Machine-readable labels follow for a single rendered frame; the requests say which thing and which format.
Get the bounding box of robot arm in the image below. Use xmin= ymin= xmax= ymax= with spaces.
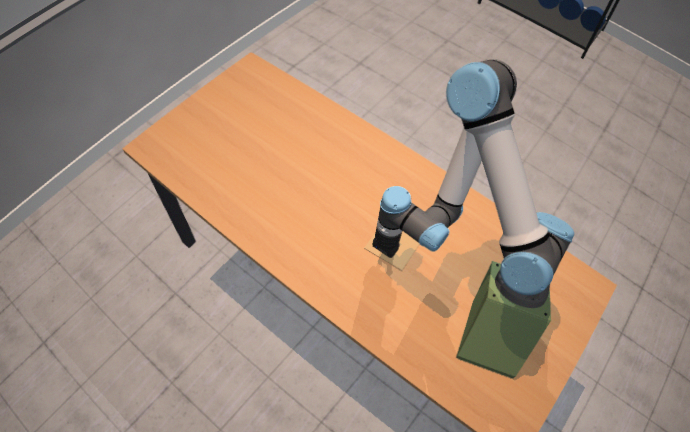
xmin=378 ymin=59 xmax=574 ymax=308

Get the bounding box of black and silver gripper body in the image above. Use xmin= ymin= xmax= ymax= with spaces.
xmin=372 ymin=219 xmax=402 ymax=258

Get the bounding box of tan flat mat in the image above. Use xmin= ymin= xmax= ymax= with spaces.
xmin=364 ymin=232 xmax=419 ymax=270

